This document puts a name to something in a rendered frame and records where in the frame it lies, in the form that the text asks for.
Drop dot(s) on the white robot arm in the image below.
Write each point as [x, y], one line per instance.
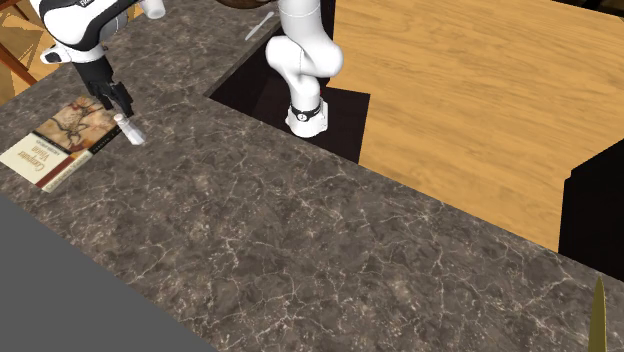
[302, 58]

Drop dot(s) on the beige book with brown picture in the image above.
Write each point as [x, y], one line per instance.
[53, 146]

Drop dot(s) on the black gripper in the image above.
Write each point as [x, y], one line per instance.
[93, 73]

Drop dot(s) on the white slim utensil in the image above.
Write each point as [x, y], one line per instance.
[259, 26]

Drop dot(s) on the brown wooden chair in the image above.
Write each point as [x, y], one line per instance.
[14, 61]

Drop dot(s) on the dark robot stand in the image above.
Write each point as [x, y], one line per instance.
[253, 88]

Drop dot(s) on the brown bowl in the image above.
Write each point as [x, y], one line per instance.
[244, 3]

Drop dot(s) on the olive green pointed leaf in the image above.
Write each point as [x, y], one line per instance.
[598, 322]

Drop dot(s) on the white cylinder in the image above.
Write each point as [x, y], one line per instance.
[154, 8]

